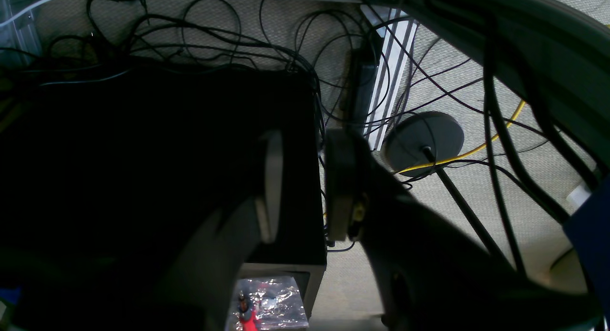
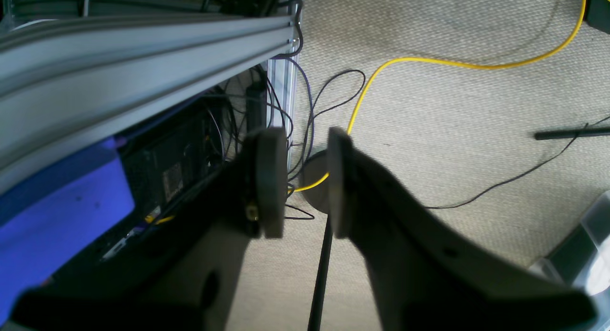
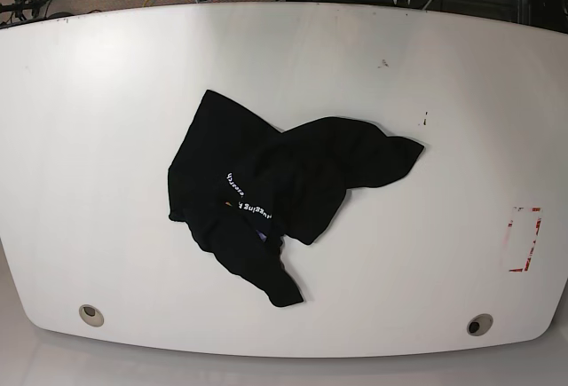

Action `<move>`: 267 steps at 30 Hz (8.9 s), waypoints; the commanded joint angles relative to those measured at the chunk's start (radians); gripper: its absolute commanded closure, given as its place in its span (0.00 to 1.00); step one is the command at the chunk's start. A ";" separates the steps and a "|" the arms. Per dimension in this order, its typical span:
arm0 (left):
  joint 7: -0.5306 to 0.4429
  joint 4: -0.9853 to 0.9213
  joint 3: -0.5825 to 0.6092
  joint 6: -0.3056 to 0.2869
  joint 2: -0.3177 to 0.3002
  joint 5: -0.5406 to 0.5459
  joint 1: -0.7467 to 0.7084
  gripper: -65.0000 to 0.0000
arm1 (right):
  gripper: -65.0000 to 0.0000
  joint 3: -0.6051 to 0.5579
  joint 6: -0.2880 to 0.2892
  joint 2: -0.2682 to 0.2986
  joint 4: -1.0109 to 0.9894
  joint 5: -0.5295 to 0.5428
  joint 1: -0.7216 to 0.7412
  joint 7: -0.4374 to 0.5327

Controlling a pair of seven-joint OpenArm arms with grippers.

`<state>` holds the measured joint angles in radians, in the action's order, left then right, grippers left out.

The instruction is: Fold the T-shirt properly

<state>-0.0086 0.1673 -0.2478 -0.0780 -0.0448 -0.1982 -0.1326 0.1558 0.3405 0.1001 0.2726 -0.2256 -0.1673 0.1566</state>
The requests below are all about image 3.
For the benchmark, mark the right table cable grommet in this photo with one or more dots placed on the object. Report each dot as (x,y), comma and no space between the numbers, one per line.
(480,324)

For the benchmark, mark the table cable grommet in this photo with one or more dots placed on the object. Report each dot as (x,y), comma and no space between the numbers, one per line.
(91,315)
(480,324)

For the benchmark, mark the black printed T-shirt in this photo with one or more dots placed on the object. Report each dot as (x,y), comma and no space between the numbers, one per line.
(241,185)

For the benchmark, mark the red tape rectangle marking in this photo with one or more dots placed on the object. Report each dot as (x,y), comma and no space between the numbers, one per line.
(521,238)

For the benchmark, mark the left table cable grommet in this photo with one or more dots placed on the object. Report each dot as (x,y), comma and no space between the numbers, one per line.
(91,315)

